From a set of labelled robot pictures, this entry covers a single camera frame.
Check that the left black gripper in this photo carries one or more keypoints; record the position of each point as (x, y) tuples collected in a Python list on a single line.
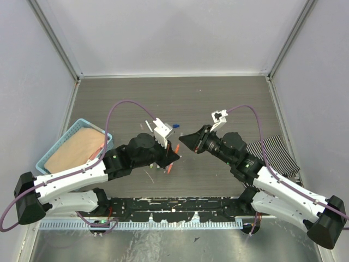
[(169, 155)]

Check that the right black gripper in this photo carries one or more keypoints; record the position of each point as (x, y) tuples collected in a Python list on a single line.
[(196, 141)]

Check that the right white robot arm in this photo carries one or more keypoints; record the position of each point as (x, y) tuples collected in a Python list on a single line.
[(323, 219)]

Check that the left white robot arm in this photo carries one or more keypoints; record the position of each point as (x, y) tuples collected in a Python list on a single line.
[(36, 196)]

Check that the white marker blue end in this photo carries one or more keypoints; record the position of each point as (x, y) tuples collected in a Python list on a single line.
[(149, 126)]

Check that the light blue plastic basket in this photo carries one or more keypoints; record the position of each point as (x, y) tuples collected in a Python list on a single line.
[(80, 123)]

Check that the striped black white cloth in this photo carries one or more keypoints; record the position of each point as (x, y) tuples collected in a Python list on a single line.
[(279, 158)]

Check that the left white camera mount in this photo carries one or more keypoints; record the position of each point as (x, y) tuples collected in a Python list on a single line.
[(161, 132)]

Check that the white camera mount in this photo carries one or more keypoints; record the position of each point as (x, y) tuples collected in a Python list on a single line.
[(161, 132), (219, 119)]

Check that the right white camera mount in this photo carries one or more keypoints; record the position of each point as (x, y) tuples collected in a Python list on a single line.
[(219, 119)]

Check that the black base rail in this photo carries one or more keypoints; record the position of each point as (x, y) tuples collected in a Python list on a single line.
[(208, 209)]

